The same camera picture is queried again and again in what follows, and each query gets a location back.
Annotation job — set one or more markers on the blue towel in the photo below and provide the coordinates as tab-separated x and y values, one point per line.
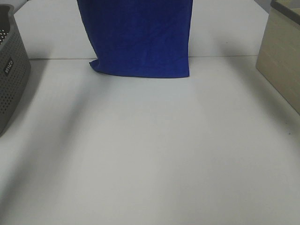
138	38

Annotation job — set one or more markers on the beige storage box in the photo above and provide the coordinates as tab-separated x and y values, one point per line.
279	56

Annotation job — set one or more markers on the grey perforated plastic basket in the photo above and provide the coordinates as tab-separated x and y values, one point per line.
15	65

